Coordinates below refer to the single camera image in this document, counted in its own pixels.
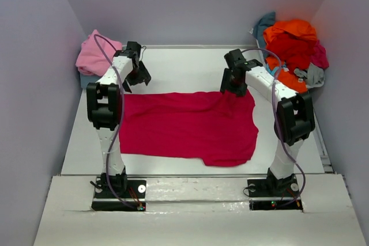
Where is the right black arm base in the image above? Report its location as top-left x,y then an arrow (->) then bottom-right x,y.
242,175 -> 303,211

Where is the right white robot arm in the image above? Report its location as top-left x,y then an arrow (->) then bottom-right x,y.
220,49 -> 315,198

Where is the red t shirt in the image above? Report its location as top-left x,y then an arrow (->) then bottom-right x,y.
266,33 -> 317,73

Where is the magenta t shirt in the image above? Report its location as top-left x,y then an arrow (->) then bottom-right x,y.
310,40 -> 329,70
119,92 -> 258,167

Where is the light blue folded t shirt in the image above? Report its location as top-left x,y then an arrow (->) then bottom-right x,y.
80,73 -> 100,89

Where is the grey t shirt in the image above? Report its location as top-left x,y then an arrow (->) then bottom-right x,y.
293,63 -> 325,89

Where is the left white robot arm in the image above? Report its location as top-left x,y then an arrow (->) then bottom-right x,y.
86,41 -> 151,199

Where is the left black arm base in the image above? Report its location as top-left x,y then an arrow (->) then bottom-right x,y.
90,177 -> 147,212

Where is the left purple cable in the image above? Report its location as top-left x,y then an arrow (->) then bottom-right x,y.
93,33 -> 145,209

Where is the purple cable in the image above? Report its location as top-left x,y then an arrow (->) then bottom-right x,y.
93,33 -> 145,209
240,47 -> 306,209

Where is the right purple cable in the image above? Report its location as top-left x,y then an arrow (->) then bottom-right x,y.
240,47 -> 306,209

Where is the orange t shirt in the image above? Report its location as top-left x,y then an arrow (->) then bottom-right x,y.
263,20 -> 318,93

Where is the teal blue t shirt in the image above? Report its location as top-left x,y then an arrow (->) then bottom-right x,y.
251,12 -> 276,48

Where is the pink folded t shirt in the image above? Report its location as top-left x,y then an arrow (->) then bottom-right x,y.
76,29 -> 123,76

